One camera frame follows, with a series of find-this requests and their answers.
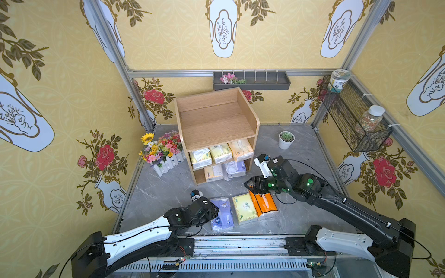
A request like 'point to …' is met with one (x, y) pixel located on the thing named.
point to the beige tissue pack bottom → (209, 175)
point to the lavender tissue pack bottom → (236, 169)
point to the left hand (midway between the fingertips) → (212, 208)
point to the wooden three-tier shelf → (219, 130)
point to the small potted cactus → (285, 139)
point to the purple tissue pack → (224, 220)
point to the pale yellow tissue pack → (221, 153)
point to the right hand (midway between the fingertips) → (251, 180)
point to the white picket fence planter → (164, 167)
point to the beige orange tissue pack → (241, 149)
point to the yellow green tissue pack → (244, 207)
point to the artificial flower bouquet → (156, 151)
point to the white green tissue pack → (200, 157)
